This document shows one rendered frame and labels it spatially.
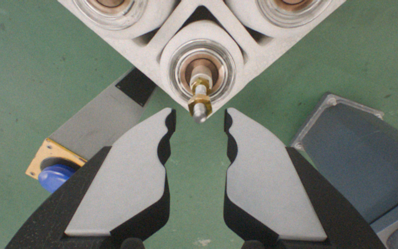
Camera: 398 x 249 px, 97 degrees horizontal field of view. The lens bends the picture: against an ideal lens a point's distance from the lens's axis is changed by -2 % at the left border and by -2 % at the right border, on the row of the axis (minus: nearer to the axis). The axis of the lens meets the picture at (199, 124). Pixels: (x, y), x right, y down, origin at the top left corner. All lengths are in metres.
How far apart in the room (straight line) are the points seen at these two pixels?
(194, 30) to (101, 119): 0.16
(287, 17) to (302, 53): 0.31
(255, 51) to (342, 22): 0.29
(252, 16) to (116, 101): 0.22
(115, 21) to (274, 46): 0.20
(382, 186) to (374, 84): 0.29
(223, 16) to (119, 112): 0.20
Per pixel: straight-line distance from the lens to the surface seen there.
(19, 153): 0.88
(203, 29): 0.20
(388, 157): 0.46
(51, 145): 0.23
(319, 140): 0.56
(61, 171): 0.24
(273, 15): 0.21
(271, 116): 0.55
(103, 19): 0.22
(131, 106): 0.33
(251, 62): 0.29
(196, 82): 0.17
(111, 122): 0.28
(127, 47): 0.29
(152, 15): 0.21
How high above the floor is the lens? 0.45
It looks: 57 degrees down
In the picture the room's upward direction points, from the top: 177 degrees counter-clockwise
